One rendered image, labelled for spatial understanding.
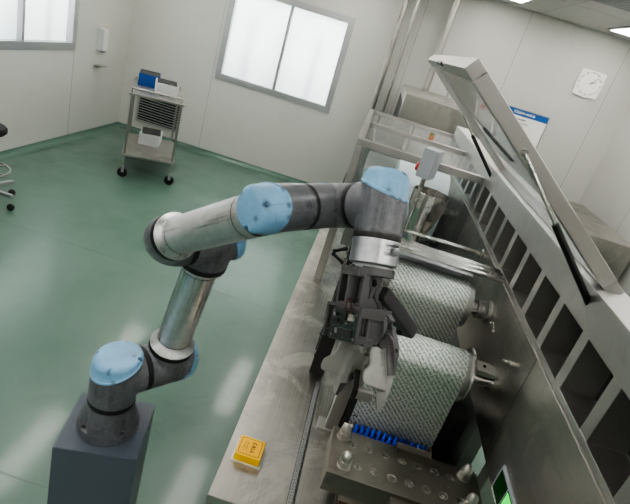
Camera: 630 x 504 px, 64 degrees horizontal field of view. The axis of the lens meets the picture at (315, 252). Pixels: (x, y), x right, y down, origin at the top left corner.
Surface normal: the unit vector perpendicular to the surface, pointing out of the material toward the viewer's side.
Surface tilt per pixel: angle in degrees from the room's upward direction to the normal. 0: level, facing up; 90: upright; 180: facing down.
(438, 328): 92
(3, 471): 0
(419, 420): 90
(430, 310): 92
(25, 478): 0
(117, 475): 90
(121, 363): 8
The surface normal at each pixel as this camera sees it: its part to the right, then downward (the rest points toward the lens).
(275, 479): 0.27, -0.88
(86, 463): 0.05, 0.42
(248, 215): -0.70, 0.10
